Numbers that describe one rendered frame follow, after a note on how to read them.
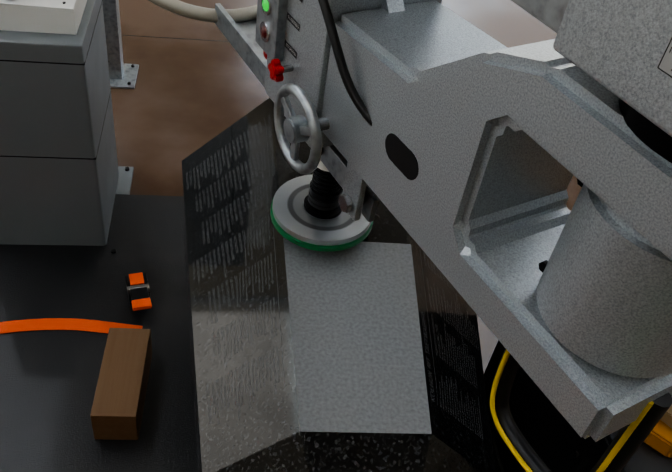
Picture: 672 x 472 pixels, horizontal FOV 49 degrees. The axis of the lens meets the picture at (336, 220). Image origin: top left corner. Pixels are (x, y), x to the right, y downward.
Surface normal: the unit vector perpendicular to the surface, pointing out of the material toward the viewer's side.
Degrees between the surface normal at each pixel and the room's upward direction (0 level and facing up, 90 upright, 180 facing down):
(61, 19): 90
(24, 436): 0
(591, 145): 90
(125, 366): 0
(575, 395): 90
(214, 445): 45
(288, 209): 0
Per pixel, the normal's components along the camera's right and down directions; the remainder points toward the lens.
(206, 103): 0.12, -0.73
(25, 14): 0.11, 0.68
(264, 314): -0.61, -0.53
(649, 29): -0.87, 0.25
